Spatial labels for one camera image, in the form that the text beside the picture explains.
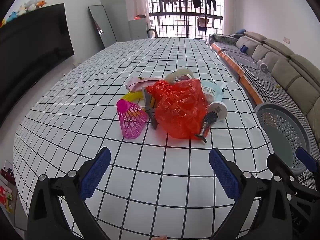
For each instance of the small white fan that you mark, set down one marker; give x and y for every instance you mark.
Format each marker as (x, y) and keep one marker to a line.
(263, 66)

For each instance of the colourful sticker sheets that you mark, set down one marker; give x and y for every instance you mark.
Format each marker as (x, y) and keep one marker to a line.
(6, 192)

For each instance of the red item on cabinet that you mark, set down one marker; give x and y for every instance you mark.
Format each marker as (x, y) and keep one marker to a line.
(139, 17)

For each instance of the beige fluffy puff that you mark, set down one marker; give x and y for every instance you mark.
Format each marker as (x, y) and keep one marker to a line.
(175, 74)

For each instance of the row of plush toys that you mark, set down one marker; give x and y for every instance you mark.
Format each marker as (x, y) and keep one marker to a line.
(31, 6)

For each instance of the black drying rack stand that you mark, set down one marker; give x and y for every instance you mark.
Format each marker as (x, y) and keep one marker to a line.
(203, 23)

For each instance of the black wheel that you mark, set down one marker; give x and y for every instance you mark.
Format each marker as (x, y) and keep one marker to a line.
(155, 33)

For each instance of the light blue wipes packet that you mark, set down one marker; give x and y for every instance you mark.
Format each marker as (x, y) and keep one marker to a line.
(212, 90)

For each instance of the yellow clear container lid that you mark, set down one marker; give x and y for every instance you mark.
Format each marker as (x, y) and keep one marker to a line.
(132, 95)

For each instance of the pink snack wrapper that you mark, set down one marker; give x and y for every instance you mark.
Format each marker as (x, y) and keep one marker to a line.
(140, 83)

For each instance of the white black grid tablecloth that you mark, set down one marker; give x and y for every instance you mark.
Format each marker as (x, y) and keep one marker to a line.
(100, 80)

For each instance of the blue cylinder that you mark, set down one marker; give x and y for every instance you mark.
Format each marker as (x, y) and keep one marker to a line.
(244, 48)

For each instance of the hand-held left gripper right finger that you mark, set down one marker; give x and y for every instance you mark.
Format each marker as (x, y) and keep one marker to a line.
(223, 175)

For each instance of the grey perforated plastic basket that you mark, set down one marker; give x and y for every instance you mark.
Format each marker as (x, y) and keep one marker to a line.
(277, 135)

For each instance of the black hair brush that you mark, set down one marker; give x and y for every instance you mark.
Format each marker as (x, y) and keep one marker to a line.
(211, 117)

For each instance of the grey yellow hand tool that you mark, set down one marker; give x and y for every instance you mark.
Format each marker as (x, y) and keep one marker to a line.
(148, 110)

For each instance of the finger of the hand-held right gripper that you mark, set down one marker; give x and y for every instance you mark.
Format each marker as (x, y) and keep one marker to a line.
(306, 158)
(275, 163)

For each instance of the white curtain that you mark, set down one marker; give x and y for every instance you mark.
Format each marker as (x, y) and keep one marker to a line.
(229, 12)

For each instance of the black window grille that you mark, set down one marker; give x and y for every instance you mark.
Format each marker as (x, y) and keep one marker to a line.
(175, 22)

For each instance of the standing mirror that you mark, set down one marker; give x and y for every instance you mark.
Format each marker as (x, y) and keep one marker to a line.
(103, 27)

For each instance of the red plastic bag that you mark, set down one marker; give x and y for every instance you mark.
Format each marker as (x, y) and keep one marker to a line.
(177, 105)

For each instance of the black television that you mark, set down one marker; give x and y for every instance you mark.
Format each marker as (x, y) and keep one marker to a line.
(30, 50)

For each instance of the grey fabric sofa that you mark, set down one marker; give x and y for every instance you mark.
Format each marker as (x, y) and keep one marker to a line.
(287, 62)

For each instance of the white wall socket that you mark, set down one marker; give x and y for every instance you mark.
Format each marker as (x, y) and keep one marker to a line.
(78, 63)

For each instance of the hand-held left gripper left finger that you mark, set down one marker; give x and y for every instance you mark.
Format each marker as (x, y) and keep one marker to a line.
(96, 172)

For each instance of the grey cabinet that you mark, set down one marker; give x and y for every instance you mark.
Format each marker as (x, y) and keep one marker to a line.
(137, 30)

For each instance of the blue cloth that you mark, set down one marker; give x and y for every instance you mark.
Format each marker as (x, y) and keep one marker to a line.
(240, 31)

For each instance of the pink plastic shuttlecock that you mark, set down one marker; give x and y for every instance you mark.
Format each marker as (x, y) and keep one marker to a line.
(130, 122)

